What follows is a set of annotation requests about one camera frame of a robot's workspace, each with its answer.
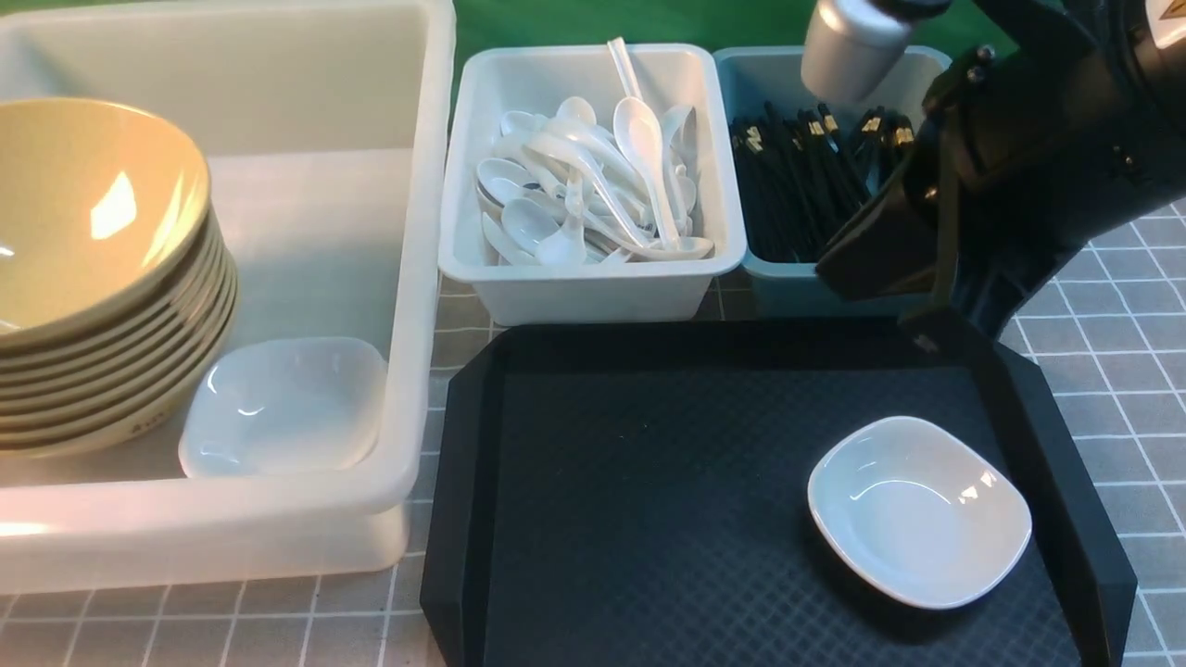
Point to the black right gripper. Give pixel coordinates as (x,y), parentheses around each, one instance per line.
(929,229)

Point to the white square sauce dish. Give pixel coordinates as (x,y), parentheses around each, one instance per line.
(918,514)

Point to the white soup spoon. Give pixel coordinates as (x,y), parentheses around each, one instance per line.
(639,137)

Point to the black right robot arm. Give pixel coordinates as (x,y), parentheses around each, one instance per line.
(1021,160)

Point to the top tan stacked bowl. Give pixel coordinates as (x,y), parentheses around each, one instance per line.
(83,213)

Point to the pile of black chopsticks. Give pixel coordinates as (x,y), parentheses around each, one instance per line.
(801,176)

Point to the blue-grey chopstick bin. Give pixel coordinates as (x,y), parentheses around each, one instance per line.
(749,76)

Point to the green cloth backdrop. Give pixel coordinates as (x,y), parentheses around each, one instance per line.
(602,23)

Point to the pile of white spoons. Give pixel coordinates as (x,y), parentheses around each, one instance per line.
(563,193)

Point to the black serving tray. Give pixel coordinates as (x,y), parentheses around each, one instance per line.
(635,495)

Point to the white spoon bin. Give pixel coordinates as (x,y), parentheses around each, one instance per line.
(537,80)

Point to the large white plastic tub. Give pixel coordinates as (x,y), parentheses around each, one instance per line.
(325,124)

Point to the white sauce dish in tub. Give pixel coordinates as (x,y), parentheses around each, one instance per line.
(285,406)

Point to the stack of tan bowls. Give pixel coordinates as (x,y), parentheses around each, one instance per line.
(101,337)

